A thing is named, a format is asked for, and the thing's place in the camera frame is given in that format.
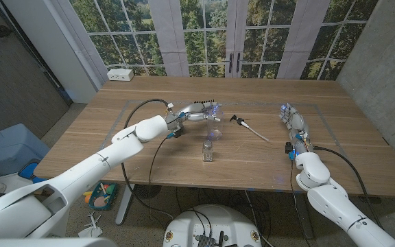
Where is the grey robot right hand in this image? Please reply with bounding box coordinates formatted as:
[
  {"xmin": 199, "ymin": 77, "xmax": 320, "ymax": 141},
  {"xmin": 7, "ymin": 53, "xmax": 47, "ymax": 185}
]
[{"xmin": 279, "ymin": 102, "xmax": 313, "ymax": 154}]

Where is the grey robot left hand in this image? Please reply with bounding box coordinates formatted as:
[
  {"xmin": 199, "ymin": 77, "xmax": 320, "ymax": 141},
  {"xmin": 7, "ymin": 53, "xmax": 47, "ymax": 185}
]
[{"xmin": 165, "ymin": 102, "xmax": 222, "ymax": 138}]

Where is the black nozzle with white tube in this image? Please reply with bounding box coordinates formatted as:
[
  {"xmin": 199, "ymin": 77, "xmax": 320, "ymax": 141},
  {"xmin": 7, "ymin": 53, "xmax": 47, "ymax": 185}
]
[{"xmin": 229, "ymin": 114, "xmax": 270, "ymax": 142}]

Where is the small glass shaker jar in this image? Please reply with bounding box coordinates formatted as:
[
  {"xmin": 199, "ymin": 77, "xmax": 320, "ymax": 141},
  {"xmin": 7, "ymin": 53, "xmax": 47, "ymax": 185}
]
[{"xmin": 202, "ymin": 139, "xmax": 214, "ymax": 163}]

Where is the printed window backdrop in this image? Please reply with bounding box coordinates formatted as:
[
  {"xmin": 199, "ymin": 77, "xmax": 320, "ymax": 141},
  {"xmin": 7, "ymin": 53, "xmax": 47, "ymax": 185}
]
[{"xmin": 51, "ymin": 0, "xmax": 380, "ymax": 82}]

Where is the white power strip box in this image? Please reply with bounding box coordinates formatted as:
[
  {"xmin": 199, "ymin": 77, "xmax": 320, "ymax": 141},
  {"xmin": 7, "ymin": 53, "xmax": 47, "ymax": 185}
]
[{"xmin": 106, "ymin": 68, "xmax": 134, "ymax": 82}]

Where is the black round fan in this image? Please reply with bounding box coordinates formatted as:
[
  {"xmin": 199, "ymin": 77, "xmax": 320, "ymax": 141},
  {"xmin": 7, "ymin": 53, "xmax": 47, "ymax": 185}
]
[{"xmin": 134, "ymin": 184, "xmax": 163, "ymax": 200}]

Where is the metal table leg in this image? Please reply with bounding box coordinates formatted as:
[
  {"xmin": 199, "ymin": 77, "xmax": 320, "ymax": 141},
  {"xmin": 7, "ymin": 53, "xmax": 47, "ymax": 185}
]
[
  {"xmin": 115, "ymin": 183, "xmax": 135, "ymax": 226},
  {"xmin": 291, "ymin": 191, "xmax": 313, "ymax": 240}
]

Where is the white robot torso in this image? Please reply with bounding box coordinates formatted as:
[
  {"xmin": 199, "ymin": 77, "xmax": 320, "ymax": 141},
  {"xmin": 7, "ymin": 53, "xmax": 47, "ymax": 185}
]
[{"xmin": 163, "ymin": 204, "xmax": 263, "ymax": 247}]

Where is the teal toy basket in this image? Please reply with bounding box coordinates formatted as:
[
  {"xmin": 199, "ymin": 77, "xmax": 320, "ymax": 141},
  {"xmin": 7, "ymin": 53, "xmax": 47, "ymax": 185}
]
[{"xmin": 88, "ymin": 181, "xmax": 119, "ymax": 211}]

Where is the white toy airplane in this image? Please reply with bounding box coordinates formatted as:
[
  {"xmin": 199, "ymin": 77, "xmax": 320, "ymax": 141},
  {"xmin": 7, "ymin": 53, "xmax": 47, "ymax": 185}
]
[{"xmin": 77, "ymin": 211, "xmax": 103, "ymax": 239}]

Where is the blue flat floor item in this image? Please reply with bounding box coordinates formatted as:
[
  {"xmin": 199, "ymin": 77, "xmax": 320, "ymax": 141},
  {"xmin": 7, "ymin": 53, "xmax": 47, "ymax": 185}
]
[{"xmin": 18, "ymin": 161, "xmax": 47, "ymax": 185}]

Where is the dark wooden door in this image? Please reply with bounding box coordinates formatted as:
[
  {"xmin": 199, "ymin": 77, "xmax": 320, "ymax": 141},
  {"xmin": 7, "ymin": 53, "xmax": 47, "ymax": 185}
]
[{"xmin": 0, "ymin": 0, "xmax": 73, "ymax": 143}]

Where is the blue plastic bin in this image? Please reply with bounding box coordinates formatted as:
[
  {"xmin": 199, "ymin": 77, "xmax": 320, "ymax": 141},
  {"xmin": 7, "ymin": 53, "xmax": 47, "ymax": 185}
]
[{"xmin": 0, "ymin": 123, "xmax": 51, "ymax": 179}]

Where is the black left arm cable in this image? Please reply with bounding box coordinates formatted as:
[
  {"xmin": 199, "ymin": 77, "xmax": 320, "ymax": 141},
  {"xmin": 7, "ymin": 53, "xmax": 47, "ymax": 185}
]
[{"xmin": 120, "ymin": 98, "xmax": 175, "ymax": 220}]

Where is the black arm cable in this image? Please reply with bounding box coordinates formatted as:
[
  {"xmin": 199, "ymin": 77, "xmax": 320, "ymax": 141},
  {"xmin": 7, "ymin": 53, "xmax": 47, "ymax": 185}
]
[
  {"xmin": 312, "ymin": 145, "xmax": 383, "ymax": 229},
  {"xmin": 120, "ymin": 98, "xmax": 175, "ymax": 220}
]

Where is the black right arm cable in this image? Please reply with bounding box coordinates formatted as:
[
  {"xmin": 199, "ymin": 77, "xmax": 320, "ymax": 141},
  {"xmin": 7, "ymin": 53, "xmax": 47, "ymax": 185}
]
[{"xmin": 312, "ymin": 145, "xmax": 383, "ymax": 229}]

